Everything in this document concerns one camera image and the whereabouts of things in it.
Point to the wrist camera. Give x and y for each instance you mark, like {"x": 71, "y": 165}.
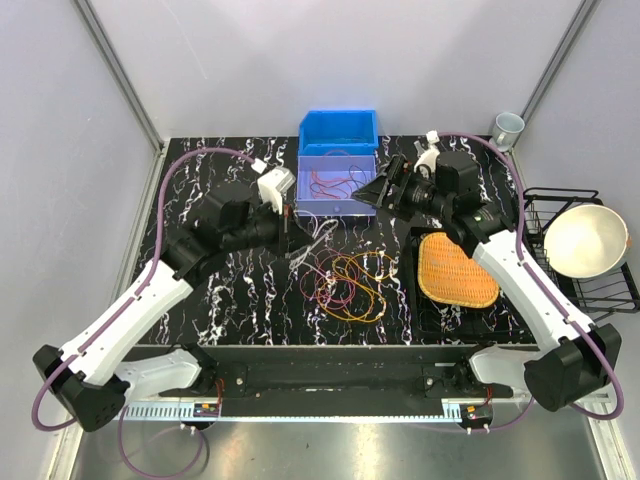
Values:
{"x": 427, "y": 159}
{"x": 273, "y": 185}

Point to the woven orange bamboo mat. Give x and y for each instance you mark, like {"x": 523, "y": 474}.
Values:
{"x": 446, "y": 275}

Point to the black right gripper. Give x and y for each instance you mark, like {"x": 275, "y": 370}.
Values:
{"x": 375, "y": 192}

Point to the black wire dish rack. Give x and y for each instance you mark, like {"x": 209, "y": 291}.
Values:
{"x": 614, "y": 292}

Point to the white ceramic mug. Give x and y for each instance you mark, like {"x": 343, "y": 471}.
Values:
{"x": 506, "y": 130}

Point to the blue plastic bin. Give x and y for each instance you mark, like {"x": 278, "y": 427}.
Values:
{"x": 354, "y": 131}

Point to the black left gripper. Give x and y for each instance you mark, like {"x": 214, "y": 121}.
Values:
{"x": 291, "y": 237}

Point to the black plastic tray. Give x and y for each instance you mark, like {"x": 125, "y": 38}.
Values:
{"x": 434, "y": 322}

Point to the large white bowl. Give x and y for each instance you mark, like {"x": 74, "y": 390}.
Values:
{"x": 587, "y": 242}

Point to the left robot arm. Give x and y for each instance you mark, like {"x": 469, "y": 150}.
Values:
{"x": 89, "y": 374}

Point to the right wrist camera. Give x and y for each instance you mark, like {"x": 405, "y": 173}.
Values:
{"x": 427, "y": 159}

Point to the lavender plastic tray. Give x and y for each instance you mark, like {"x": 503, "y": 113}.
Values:
{"x": 325, "y": 184}

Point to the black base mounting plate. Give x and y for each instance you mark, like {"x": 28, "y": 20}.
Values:
{"x": 322, "y": 382}

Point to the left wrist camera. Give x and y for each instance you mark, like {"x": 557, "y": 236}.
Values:
{"x": 273, "y": 185}

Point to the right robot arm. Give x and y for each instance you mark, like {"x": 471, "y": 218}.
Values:
{"x": 574, "y": 357}

